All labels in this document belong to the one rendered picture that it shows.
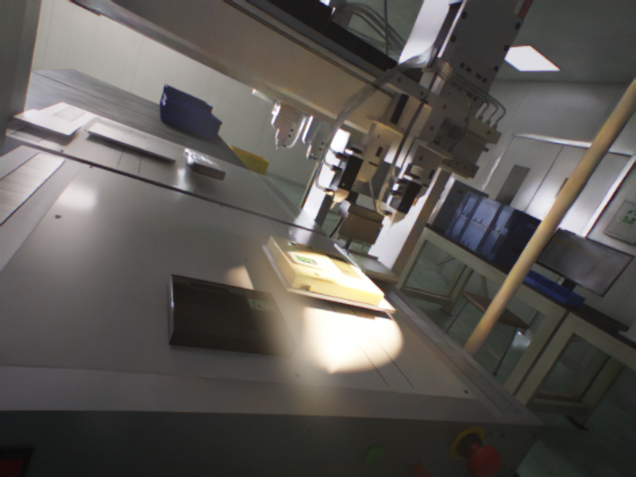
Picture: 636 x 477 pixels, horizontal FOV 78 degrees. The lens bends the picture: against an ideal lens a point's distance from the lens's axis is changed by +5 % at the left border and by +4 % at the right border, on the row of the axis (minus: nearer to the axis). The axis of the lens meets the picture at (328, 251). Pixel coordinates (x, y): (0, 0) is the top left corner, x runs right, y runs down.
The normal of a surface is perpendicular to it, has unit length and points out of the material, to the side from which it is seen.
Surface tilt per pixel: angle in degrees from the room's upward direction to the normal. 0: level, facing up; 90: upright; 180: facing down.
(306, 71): 90
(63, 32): 90
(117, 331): 0
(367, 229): 90
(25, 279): 0
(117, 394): 0
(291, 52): 90
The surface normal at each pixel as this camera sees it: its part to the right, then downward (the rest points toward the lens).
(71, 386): 0.39, -0.89
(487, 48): 0.36, 0.40
